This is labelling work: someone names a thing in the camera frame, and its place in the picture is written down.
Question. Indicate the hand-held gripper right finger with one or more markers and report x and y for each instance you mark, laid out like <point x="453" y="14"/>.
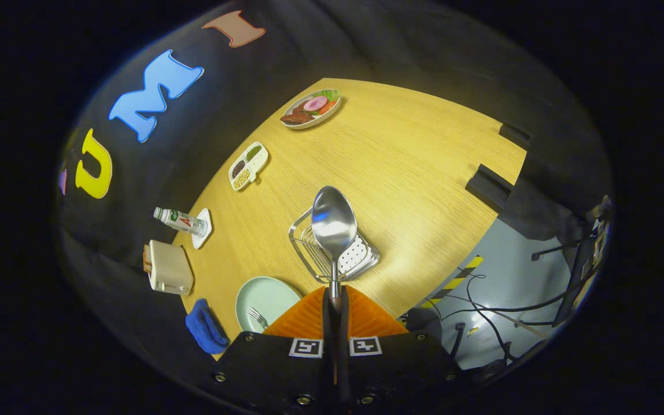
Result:
<point x="344" y="346"/>

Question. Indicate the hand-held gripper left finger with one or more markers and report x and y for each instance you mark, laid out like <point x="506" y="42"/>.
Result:
<point x="327" y="346"/>

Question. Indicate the pale green plate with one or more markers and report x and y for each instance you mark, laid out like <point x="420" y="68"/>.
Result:
<point x="274" y="294"/>

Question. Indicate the white perforated tray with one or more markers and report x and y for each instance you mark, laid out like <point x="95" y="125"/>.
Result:
<point x="358" y="256"/>

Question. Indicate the blue towel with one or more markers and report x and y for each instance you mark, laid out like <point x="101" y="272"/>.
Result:
<point x="205" y="328"/>

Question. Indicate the yellow black hazard tape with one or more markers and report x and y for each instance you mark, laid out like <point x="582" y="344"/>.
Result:
<point x="453" y="282"/>

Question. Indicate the cream toaster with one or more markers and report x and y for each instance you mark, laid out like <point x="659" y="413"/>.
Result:
<point x="169" y="268"/>

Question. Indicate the white square coaster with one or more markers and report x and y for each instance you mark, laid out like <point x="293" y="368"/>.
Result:
<point x="204" y="219"/>

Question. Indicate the pile of yellow beans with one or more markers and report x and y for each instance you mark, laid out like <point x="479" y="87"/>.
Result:
<point x="242" y="179"/>

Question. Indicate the clear plastic drink bottle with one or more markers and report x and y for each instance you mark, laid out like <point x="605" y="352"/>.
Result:
<point x="181" y="221"/>

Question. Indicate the white divided dish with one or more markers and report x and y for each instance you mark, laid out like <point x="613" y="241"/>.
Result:
<point x="258" y="164"/>

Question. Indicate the pile of dark red beans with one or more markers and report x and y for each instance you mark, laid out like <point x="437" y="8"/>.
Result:
<point x="238" y="168"/>

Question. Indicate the toasted bread slice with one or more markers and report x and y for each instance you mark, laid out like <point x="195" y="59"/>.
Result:
<point x="147" y="259"/>

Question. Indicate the pile of green beans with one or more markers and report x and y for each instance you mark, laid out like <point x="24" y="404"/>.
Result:
<point x="253" y="153"/>

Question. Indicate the black table clamp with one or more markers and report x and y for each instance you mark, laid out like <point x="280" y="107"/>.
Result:
<point x="515" y="135"/>
<point x="489" y="187"/>

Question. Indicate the white round food plate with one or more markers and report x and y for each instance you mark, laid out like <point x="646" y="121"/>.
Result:
<point x="323" y="118"/>

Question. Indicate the brown meat slices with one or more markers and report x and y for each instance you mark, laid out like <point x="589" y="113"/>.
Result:
<point x="296" y="117"/>

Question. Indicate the red tomato slice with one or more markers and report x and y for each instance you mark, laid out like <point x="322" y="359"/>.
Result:
<point x="328" y="107"/>

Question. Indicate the pink ham slice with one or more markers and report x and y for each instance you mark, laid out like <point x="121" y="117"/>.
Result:
<point x="315" y="104"/>

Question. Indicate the green lettuce leaf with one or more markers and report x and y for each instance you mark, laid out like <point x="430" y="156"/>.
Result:
<point x="327" y="93"/>

